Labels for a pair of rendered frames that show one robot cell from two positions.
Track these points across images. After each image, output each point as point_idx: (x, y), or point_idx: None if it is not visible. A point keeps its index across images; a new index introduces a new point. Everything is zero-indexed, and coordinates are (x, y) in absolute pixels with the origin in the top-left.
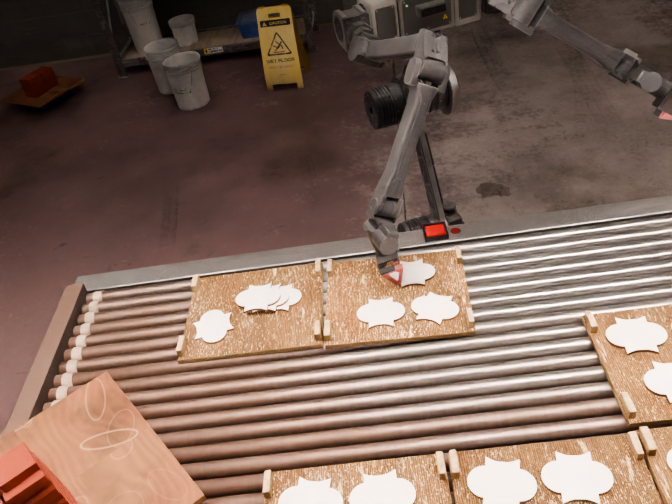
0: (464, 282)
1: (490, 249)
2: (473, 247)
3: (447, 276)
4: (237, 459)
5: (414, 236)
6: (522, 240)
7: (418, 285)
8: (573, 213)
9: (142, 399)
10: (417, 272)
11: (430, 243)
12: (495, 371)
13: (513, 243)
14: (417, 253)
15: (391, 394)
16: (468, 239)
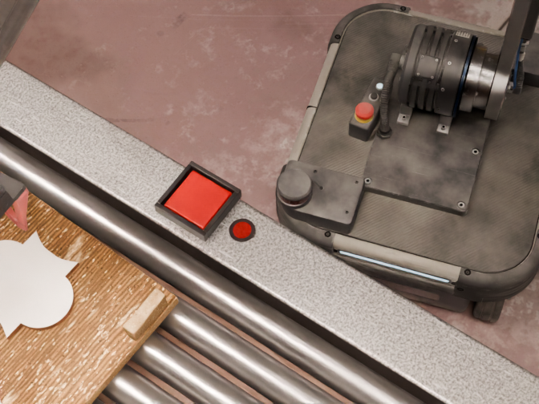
0: (83, 397)
1: (257, 338)
2: (223, 307)
3: (73, 351)
4: None
5: (155, 177)
6: (334, 377)
7: (1, 325)
8: (525, 394)
9: None
10: (29, 292)
11: (161, 223)
12: None
13: (310, 366)
14: (109, 230)
15: None
16: (240, 276)
